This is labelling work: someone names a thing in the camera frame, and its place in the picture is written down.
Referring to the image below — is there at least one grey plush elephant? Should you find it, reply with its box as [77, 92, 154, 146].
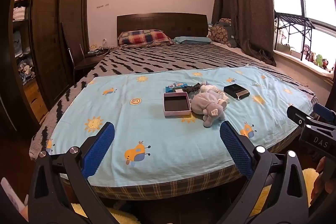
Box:
[190, 92, 225, 128]

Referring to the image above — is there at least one black box with silver edge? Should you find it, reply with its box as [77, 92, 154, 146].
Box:
[223, 84, 250, 100]

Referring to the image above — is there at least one dark knitted scrunchie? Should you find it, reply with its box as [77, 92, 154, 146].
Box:
[182, 83, 202, 95]

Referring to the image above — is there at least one pink gift box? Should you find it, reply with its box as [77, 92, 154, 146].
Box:
[163, 92, 191, 117]

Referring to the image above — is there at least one blue snack packet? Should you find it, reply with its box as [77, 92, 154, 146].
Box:
[165, 82, 187, 93]

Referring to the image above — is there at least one right hand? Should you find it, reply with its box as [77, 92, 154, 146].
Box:
[310, 157, 335, 204]

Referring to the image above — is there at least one green plush toy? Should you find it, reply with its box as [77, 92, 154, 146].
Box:
[314, 54, 323, 68]

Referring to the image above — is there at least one yellow fluffy rug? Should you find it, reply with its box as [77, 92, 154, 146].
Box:
[71, 158, 324, 223]

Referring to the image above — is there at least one plaid mattress side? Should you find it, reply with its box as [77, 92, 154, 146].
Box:
[93, 165, 241, 201]

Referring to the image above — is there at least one light blue patterned sheet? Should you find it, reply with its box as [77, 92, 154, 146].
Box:
[50, 67, 313, 187]

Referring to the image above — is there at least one black metal rack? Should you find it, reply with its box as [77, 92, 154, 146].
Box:
[273, 12, 315, 61]

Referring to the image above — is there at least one dark bedside table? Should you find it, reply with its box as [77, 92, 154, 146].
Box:
[74, 49, 110, 71]

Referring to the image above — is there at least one black white patterned bedspread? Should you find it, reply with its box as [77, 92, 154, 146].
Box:
[29, 44, 318, 160]

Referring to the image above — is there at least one brown patterned cushion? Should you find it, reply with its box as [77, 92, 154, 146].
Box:
[208, 18, 237, 48]

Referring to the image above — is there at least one plaid pillow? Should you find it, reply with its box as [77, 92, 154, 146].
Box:
[118, 30, 174, 48]

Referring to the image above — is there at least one teal pillow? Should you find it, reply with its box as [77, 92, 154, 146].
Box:
[173, 36, 212, 45]

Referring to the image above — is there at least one dark brown curtain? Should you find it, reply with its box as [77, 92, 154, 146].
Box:
[212, 0, 276, 66]

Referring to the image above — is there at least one dark wooden wardrobe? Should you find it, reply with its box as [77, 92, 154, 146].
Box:
[1, 0, 89, 136]

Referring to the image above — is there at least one dark wooden headboard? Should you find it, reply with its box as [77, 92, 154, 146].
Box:
[117, 12, 208, 39]

